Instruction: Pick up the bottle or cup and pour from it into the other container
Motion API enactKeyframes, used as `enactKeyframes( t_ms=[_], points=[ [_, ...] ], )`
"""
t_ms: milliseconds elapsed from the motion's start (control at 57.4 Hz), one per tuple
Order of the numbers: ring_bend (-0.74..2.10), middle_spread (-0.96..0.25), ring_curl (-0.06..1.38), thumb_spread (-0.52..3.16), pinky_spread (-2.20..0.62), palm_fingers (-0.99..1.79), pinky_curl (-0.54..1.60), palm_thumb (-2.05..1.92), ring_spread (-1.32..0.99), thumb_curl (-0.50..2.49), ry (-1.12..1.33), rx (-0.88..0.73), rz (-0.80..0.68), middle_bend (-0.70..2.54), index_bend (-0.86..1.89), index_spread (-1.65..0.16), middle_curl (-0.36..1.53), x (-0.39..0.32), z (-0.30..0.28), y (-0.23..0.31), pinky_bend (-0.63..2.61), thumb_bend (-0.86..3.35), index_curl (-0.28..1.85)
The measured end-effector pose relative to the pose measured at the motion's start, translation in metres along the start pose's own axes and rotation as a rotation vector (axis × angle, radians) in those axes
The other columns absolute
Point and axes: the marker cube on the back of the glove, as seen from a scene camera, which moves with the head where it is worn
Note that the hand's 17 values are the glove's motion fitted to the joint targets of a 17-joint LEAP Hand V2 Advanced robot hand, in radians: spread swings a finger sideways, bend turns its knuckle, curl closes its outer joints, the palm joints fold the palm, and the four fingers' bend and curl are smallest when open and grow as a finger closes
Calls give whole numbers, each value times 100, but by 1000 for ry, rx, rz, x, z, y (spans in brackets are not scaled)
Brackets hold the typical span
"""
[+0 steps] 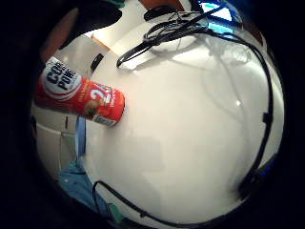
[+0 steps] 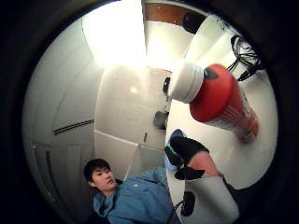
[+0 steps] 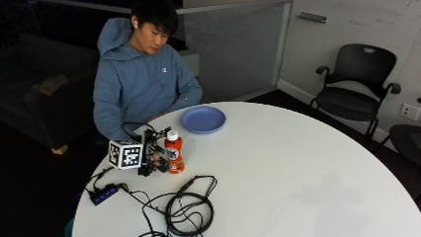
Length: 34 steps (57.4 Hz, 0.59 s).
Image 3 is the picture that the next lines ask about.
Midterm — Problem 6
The black office chair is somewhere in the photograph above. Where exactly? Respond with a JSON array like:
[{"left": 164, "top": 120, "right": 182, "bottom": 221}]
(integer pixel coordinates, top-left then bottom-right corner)
[{"left": 308, "top": 42, "right": 403, "bottom": 139}]

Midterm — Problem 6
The black hub with blue lights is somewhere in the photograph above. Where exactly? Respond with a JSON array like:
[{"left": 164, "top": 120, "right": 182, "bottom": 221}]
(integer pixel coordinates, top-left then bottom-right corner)
[{"left": 87, "top": 183, "right": 125, "bottom": 206}]

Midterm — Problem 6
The blue plate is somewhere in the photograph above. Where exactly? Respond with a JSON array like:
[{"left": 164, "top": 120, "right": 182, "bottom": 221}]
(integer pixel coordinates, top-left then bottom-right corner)
[{"left": 179, "top": 105, "right": 228, "bottom": 135}]

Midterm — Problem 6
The thin black glove cable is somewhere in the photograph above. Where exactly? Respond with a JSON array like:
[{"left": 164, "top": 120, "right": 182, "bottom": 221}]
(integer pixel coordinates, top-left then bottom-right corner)
[{"left": 121, "top": 121, "right": 156, "bottom": 139}]

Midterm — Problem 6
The white marker cube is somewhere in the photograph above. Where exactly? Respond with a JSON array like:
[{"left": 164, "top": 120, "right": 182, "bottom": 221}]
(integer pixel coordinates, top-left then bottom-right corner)
[{"left": 107, "top": 138, "right": 147, "bottom": 171}]

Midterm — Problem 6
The orange bottle with white cap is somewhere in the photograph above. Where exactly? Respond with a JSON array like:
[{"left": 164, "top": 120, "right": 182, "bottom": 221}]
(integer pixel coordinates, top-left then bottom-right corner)
[{"left": 163, "top": 129, "right": 186, "bottom": 175}]

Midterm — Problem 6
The black chair with thin legs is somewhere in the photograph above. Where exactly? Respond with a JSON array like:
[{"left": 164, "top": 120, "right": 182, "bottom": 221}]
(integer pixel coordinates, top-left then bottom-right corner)
[{"left": 378, "top": 123, "right": 421, "bottom": 167}]

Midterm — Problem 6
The person in blue hoodie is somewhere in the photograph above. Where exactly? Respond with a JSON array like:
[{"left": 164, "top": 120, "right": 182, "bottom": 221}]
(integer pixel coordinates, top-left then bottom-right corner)
[{"left": 93, "top": 0, "right": 204, "bottom": 141}]

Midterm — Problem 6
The grey cushion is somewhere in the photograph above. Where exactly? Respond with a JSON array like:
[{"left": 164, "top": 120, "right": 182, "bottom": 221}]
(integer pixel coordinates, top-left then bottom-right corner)
[{"left": 31, "top": 74, "right": 71, "bottom": 97}]

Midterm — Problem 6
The coiled black cable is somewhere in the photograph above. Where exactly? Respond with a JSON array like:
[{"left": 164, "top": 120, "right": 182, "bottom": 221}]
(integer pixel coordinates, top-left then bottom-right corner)
[{"left": 121, "top": 175, "right": 220, "bottom": 237}]

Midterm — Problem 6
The white wall outlet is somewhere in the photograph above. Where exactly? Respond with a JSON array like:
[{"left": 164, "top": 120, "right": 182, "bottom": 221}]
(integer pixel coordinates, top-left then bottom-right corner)
[{"left": 399, "top": 103, "right": 421, "bottom": 121}]

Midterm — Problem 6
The glass partition with grey frame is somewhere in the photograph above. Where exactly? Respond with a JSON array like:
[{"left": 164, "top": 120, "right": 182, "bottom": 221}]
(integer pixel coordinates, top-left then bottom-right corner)
[{"left": 175, "top": 0, "right": 295, "bottom": 104}]

